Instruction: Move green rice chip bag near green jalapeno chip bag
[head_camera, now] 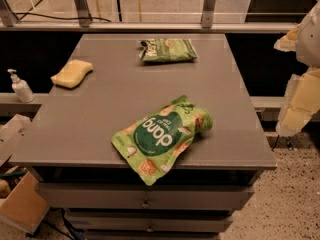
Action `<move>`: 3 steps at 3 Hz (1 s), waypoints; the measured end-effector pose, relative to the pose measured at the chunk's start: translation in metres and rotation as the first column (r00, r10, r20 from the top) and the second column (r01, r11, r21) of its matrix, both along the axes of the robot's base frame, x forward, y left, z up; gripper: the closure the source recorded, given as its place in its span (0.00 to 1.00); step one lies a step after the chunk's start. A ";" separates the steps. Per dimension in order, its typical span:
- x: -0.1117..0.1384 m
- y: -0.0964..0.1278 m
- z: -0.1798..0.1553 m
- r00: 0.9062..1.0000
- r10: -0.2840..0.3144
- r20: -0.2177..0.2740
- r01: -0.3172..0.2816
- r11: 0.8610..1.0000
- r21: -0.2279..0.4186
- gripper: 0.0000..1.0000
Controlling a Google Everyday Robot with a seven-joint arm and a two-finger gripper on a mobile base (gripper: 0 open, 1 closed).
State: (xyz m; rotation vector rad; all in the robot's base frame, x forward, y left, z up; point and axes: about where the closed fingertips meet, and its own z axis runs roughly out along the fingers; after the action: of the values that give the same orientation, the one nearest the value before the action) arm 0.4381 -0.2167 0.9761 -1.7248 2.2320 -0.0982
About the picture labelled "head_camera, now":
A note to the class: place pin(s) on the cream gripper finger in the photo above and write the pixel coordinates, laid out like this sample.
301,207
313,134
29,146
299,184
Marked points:
287,43
301,102

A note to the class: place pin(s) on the green rice chip bag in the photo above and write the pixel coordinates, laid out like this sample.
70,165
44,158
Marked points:
151,145

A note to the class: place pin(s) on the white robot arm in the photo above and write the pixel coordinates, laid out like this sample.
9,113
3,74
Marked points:
308,39

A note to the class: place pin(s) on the green jalapeno chip bag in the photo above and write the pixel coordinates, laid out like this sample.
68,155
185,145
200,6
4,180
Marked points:
165,50

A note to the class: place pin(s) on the top grey drawer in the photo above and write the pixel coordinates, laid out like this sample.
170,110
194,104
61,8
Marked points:
140,197

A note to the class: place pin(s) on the grey drawer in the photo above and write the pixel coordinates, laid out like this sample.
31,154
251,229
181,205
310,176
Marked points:
150,221
140,197

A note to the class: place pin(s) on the yellow sponge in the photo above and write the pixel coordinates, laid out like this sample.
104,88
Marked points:
72,74

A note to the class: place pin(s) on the grey drawer cabinet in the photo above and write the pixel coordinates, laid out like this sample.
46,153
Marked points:
69,140

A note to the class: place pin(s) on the middle grey drawer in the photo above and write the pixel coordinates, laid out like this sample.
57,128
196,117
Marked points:
150,221

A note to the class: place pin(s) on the white pump bottle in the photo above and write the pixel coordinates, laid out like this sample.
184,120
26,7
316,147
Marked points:
21,87

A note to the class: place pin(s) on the cardboard box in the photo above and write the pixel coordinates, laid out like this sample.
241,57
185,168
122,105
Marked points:
20,206

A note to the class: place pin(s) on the metal railing frame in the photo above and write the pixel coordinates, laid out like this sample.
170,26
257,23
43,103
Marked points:
160,16

